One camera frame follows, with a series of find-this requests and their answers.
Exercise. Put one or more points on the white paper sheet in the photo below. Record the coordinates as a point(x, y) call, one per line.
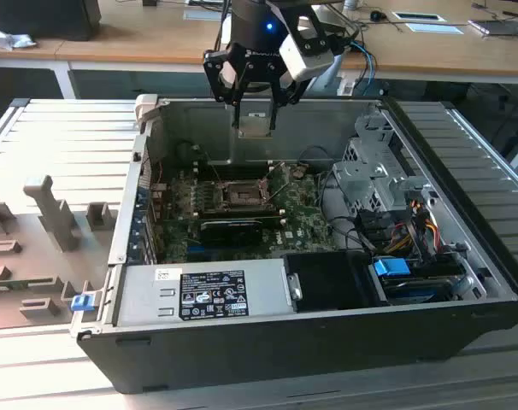
point(436, 28)

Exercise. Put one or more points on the white camera with black bracket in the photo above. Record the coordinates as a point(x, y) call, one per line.
point(306, 64)

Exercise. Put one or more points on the black box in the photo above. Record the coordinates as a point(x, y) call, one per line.
point(41, 19)

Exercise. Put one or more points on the green RAM stick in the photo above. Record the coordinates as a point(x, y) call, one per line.
point(11, 285)

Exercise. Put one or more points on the wooden desk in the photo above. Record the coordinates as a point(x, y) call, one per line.
point(156, 38)

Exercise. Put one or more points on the black RAM slot bank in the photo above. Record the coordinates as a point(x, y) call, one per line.
point(242, 210)
point(242, 171)

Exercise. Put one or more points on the round coin cell battery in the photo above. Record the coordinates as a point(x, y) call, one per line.
point(298, 171)

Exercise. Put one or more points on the thin metal locking lever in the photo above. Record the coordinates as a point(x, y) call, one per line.
point(216, 175)
point(274, 172)

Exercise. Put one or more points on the green motherboard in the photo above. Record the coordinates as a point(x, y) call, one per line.
point(301, 213)

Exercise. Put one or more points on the black graphics card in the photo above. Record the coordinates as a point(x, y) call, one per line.
point(229, 232)

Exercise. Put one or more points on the black open PC case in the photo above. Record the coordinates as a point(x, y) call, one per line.
point(263, 354)

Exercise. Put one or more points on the blue expansion slot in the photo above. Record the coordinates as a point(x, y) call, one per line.
point(196, 248)

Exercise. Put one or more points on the silver square CPU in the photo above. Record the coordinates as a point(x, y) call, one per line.
point(254, 128)

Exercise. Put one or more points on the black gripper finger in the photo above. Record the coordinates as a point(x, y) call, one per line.
point(274, 115)
point(237, 111)

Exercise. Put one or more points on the silver power supply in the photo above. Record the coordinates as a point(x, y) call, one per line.
point(143, 299)

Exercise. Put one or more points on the crumpled white paper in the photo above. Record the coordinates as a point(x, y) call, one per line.
point(11, 40)

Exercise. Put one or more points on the CPU socket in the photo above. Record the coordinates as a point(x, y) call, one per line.
point(239, 194)

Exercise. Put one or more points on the black plastic air duct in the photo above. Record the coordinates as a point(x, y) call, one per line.
point(327, 282)

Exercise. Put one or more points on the black power supply label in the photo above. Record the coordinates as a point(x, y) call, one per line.
point(214, 294)

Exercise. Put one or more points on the grey parts rack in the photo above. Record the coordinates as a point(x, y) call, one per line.
point(28, 256)

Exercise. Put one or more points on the blue plastic latch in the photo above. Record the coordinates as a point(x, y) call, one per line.
point(81, 303)

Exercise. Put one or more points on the grey notebook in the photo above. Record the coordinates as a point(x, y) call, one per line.
point(496, 27)

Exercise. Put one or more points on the black computer mouse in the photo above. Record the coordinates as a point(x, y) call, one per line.
point(376, 15)

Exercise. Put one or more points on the hard disk in blue carrier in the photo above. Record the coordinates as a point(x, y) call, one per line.
point(389, 267)

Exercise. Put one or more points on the silver metal disk bay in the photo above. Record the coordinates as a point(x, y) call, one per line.
point(361, 179)

